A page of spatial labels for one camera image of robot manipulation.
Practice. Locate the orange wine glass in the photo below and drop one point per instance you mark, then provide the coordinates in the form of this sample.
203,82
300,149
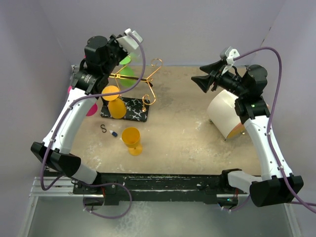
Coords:
132,139
116,106

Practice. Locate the white cylindrical box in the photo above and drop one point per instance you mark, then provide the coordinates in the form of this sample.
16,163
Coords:
221,112

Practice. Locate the gold wine glass rack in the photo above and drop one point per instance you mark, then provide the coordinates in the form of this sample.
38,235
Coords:
137,109

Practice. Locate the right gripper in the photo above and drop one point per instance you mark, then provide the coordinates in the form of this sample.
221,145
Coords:
217,75

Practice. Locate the small blue dropper bottle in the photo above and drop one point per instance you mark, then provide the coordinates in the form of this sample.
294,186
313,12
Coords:
113,133

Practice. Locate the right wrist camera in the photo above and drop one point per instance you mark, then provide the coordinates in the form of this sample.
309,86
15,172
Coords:
228,55

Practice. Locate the pink wine glass front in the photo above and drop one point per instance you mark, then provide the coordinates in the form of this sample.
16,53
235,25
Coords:
92,110

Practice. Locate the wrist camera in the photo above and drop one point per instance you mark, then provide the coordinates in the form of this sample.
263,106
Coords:
128,42
228,55

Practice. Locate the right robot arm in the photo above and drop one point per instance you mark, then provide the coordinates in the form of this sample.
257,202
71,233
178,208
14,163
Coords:
277,183

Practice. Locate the black base frame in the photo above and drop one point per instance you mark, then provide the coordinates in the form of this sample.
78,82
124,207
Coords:
112,188

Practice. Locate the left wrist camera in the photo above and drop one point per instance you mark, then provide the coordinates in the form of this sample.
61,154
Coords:
128,42

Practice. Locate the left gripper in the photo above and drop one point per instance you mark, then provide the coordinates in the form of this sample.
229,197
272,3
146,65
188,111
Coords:
113,42

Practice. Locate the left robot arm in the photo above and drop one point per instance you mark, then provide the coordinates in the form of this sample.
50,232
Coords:
101,56

